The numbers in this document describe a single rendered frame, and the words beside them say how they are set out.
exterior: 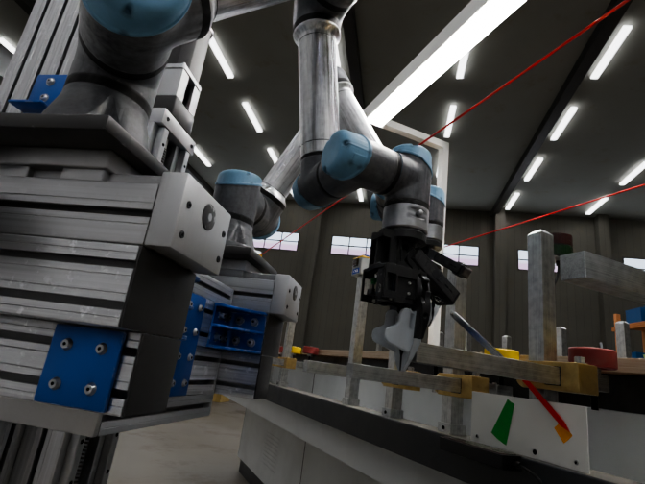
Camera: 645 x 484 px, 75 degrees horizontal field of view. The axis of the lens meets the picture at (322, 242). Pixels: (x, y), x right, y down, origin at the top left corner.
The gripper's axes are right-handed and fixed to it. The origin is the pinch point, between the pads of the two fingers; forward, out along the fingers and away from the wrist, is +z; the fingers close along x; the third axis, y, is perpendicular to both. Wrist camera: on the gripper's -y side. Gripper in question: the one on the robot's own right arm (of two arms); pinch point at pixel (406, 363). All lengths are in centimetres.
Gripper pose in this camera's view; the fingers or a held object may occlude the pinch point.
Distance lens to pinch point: 67.8
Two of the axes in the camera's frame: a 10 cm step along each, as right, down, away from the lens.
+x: 4.0, -2.2, -8.9
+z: -1.3, 9.5, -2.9
